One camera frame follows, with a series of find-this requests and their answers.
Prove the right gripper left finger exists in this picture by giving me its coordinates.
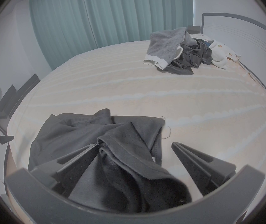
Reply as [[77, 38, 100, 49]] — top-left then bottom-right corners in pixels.
[[30, 144, 99, 196]]

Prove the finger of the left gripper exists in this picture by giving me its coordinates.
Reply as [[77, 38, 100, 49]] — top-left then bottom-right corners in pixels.
[[0, 136, 15, 145]]

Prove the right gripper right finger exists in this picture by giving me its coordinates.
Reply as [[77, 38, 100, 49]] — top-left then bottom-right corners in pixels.
[[171, 142, 237, 193]]

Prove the black T-shirt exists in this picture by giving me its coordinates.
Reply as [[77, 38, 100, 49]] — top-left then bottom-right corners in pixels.
[[28, 109, 192, 215]]

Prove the bed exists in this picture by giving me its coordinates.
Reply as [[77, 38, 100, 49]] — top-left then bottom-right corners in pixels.
[[4, 13, 266, 209]]

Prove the pile of clothes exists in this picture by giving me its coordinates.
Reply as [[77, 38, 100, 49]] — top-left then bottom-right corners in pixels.
[[143, 27, 229, 75]]

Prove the white printed pillow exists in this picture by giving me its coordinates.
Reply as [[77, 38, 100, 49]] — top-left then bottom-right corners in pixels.
[[190, 33, 241, 61]]

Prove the blue-green curtain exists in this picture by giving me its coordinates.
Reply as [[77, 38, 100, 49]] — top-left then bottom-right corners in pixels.
[[29, 0, 99, 71], [82, 0, 194, 49]]

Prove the grey bedside table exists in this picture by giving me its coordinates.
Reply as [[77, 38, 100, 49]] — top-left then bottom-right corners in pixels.
[[187, 25, 201, 34]]

